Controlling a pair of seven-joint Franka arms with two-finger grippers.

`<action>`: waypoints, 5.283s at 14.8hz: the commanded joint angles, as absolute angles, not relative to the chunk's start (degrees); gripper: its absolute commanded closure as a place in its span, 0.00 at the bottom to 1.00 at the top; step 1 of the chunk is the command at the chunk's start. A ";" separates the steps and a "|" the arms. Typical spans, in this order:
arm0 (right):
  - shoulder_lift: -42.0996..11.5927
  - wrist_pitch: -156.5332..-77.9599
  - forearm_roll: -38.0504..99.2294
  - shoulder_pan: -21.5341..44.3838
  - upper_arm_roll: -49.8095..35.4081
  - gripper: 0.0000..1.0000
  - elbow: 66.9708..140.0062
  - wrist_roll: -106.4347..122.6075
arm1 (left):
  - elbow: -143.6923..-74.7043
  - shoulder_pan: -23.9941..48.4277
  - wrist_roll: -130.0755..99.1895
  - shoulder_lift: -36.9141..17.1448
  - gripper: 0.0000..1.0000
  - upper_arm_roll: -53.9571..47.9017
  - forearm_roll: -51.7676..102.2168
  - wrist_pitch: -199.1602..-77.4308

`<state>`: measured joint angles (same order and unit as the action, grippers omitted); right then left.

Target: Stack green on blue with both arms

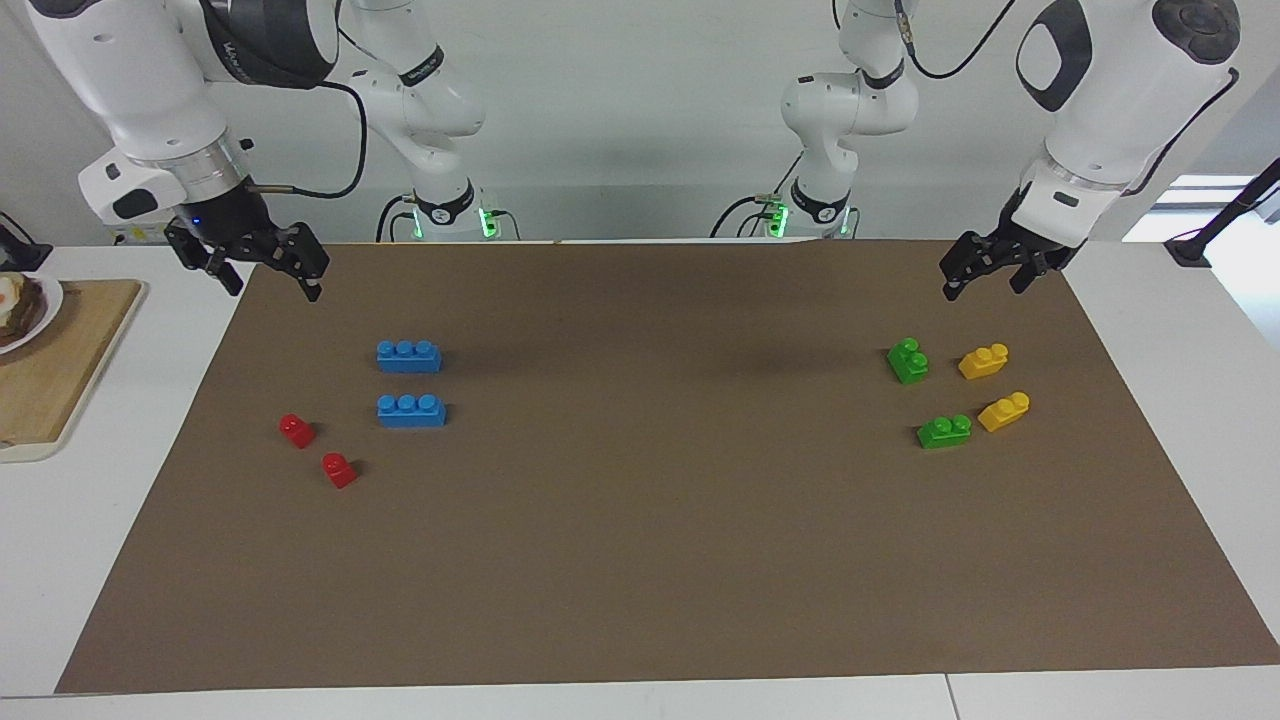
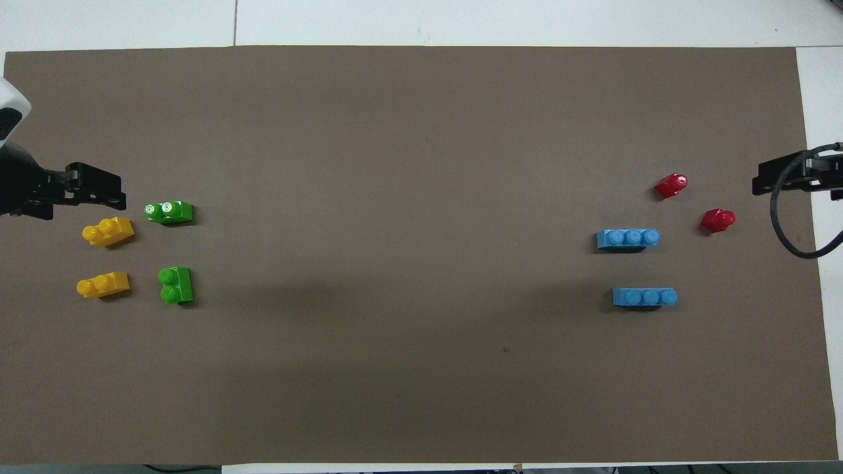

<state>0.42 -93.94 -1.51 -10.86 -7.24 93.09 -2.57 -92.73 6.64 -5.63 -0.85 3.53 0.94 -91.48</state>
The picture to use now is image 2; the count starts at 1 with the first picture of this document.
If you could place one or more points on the brown table mat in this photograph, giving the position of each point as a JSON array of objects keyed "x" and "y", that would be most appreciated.
[{"x": 421, "y": 197}]

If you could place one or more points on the plain green toy brick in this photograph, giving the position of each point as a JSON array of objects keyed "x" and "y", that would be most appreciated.
[{"x": 176, "y": 285}]

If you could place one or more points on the red toy brick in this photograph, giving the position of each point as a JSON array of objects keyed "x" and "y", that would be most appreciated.
[
  {"x": 717, "y": 220},
  {"x": 671, "y": 185}
]

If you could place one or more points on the yellow toy brick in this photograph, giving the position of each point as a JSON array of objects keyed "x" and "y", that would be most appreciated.
[
  {"x": 103, "y": 284},
  {"x": 108, "y": 232}
]

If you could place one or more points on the green brick with white studs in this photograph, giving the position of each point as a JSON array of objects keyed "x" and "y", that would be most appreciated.
[{"x": 170, "y": 212}]

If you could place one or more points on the blue three-stud toy brick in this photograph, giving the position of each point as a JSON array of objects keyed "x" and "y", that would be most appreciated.
[
  {"x": 627, "y": 238},
  {"x": 644, "y": 297}
]

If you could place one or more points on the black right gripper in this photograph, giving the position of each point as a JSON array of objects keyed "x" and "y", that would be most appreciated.
[{"x": 832, "y": 181}]

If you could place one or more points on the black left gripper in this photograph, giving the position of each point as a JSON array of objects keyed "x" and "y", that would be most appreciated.
[{"x": 23, "y": 184}]

